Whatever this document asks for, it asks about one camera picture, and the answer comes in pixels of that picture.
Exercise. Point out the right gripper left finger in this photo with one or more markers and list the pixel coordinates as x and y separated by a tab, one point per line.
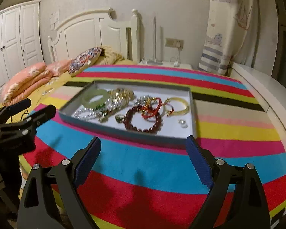
38	207

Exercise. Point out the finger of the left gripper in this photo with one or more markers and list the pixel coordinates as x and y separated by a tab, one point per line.
8	111
35	119

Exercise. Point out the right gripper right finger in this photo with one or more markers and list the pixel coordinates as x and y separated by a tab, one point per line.
248	208

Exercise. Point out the green jade bangle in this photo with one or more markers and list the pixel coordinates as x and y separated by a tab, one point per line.
94	98

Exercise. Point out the pearl earring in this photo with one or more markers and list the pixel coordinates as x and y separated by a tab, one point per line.
183	123

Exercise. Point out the gold bangle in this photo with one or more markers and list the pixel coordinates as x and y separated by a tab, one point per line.
176	106

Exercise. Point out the grey white jewelry tray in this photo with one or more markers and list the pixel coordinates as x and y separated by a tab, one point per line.
142	104

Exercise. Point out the pink folded quilt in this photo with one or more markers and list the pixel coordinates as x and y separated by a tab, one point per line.
29	79

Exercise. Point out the white wardrobe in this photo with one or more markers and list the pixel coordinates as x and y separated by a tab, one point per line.
20	44

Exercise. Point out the patterned round cushion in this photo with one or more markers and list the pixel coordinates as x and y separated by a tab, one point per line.
84	60

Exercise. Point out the beige fluffy pillow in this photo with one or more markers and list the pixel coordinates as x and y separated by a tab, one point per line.
108	56

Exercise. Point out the white window bench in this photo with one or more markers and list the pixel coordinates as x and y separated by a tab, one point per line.
269	92

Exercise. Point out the white headboard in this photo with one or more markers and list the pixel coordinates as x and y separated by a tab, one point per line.
94	28

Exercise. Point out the lamp with round base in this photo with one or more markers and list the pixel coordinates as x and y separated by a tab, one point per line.
153	60

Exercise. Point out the white nightstand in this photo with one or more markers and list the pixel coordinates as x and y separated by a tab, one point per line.
167	64

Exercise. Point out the sailboat print curtain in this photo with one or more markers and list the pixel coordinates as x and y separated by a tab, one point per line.
231	35

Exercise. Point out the wall socket plate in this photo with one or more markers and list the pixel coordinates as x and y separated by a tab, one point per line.
174	43

